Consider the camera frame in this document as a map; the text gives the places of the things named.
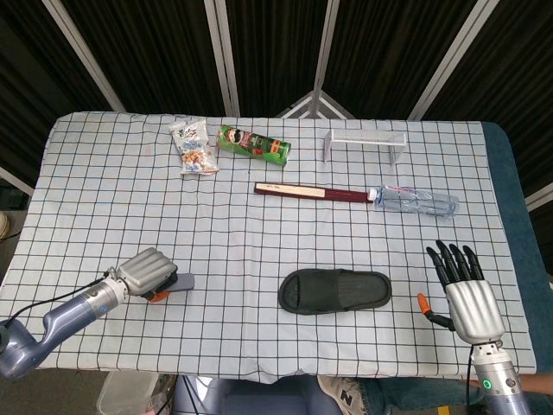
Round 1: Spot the white snack bag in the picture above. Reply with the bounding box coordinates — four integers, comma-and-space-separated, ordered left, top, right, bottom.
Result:
168, 118, 219, 177

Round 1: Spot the person forearm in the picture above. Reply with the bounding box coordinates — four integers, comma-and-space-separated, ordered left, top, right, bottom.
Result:
518, 373, 553, 394

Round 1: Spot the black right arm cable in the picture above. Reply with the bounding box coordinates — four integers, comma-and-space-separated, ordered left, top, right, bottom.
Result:
463, 345, 475, 415

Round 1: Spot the dark red folded fan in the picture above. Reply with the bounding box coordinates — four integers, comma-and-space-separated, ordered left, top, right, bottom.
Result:
253, 182, 375, 203

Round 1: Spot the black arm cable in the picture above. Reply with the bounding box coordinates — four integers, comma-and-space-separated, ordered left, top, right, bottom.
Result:
6, 267, 118, 329
463, 345, 475, 415

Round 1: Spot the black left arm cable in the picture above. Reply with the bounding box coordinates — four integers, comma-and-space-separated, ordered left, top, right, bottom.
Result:
6, 267, 118, 329

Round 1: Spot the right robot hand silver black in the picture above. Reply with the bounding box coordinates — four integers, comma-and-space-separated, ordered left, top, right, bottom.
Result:
416, 239, 505, 346

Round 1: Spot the blue padded table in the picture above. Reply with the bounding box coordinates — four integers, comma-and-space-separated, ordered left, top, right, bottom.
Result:
481, 120, 553, 381

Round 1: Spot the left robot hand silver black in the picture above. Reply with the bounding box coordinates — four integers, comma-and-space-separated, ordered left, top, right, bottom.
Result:
115, 247, 179, 303

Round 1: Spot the blue jeans leg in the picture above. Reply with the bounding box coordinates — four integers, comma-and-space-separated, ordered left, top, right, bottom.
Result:
358, 375, 485, 415

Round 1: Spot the grey scrubbing brush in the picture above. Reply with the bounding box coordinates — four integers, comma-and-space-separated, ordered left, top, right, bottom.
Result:
170, 271, 195, 293

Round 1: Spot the white sneaker with letter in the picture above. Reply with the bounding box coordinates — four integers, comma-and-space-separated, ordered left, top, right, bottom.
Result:
317, 373, 366, 412

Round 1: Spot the clear plastic water bottle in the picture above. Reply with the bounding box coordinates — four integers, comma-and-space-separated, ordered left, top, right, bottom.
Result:
367, 184, 461, 219

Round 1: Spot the black folding screen white frame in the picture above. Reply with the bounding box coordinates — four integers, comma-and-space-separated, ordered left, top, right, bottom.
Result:
0, 0, 553, 208

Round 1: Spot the white mesh wire rack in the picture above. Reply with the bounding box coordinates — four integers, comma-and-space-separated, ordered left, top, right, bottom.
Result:
323, 128, 408, 166

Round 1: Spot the white black checkered tablecloth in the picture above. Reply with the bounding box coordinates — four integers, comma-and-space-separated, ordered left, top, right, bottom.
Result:
0, 112, 539, 384

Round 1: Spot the black rubber slipper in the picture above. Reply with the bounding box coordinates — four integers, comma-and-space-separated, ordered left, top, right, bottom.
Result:
278, 267, 393, 313

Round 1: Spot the green chips can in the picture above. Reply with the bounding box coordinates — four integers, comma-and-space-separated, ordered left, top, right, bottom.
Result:
215, 124, 292, 168

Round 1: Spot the clear plastic container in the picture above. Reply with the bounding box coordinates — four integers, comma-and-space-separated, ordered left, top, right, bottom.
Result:
97, 371, 161, 415

